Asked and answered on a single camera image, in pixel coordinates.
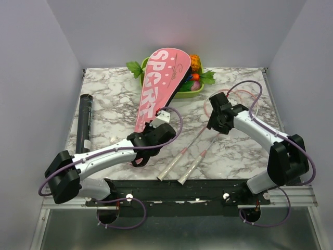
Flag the pink badminton racket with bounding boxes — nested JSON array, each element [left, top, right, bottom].
[[156, 90, 250, 181], [177, 90, 261, 186]]

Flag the pink racket bag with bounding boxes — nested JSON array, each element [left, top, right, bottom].
[[135, 48, 191, 132]]

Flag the black shuttlecock tube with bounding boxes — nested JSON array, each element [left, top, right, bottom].
[[75, 94, 94, 154]]

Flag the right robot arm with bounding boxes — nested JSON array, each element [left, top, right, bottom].
[[207, 93, 309, 204]]

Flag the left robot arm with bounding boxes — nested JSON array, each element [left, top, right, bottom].
[[45, 123, 176, 206]]

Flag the green plastic bin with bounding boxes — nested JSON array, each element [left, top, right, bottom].
[[141, 57, 204, 98]]

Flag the pink toy vegetable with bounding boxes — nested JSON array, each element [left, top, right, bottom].
[[190, 81, 201, 91]]

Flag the green fake leaf right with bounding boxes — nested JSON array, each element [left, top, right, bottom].
[[199, 70, 215, 85]]

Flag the green fake leaf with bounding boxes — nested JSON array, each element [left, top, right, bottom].
[[126, 61, 143, 79], [199, 70, 215, 85]]

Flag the toy carrot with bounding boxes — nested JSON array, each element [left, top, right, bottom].
[[191, 73, 200, 81]]

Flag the toy pineapple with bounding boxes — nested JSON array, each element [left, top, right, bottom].
[[190, 54, 201, 73]]

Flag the green fake leaf left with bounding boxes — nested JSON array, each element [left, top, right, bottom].
[[126, 61, 143, 79]]

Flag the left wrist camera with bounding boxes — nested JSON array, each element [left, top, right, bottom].
[[150, 110, 170, 128]]

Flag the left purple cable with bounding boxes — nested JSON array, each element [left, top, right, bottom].
[[38, 106, 183, 231]]

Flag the white racket handle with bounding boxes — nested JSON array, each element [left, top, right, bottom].
[[157, 152, 184, 181], [177, 155, 203, 185]]

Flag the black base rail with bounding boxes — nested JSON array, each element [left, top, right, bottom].
[[78, 178, 294, 217]]

